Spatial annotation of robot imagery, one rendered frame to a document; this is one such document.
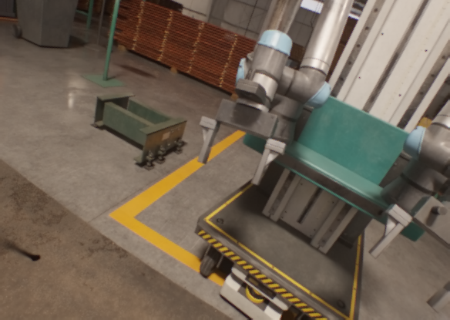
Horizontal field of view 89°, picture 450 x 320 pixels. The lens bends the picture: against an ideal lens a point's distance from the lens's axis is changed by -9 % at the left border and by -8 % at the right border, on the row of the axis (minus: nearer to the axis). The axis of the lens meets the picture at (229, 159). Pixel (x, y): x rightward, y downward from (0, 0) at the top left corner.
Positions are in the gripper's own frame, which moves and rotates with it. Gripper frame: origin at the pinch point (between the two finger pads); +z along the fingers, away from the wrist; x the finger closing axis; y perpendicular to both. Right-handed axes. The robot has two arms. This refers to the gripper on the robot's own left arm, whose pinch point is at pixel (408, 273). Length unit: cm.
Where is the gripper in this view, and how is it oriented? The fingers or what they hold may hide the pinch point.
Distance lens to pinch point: 58.0
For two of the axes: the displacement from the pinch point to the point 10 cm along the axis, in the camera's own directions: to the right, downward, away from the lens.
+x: 6.9, 6.2, -3.8
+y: -3.7, -1.5, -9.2
